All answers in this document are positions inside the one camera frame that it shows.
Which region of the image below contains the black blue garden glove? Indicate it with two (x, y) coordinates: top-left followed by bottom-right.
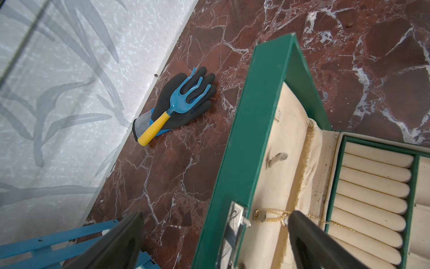
(131, 66), (218, 142)

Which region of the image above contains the green jewelry box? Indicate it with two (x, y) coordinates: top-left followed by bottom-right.
(192, 34), (430, 269)

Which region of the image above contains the blue white picket plant stand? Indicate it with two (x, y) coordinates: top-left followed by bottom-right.
(1, 220), (159, 269)

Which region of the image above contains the gold jewelry chain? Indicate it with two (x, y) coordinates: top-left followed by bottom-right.
(252, 207), (357, 233)

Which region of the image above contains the blue fork yellow handle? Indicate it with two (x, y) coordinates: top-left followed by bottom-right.
(137, 67), (212, 148)

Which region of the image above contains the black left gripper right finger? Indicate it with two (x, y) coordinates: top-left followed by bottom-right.
(288, 211), (367, 269)

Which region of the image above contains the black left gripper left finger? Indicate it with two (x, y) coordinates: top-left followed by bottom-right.
(66, 212), (144, 269)

